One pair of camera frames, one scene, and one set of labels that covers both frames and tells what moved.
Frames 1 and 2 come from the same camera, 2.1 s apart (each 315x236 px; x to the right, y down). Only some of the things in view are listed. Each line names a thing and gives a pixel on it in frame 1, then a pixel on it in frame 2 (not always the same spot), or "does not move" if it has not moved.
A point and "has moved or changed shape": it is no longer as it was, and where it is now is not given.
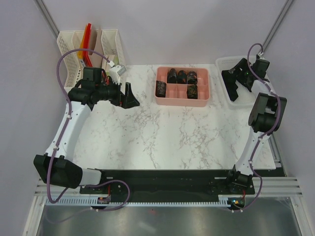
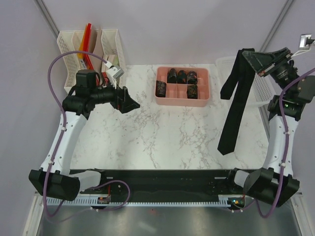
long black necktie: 229,81 has moved or changed shape
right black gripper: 244,65 → 264,63
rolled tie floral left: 160,89 does not move
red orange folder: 85,44 does not move
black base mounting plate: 166,184 does not move
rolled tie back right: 192,78 does not move
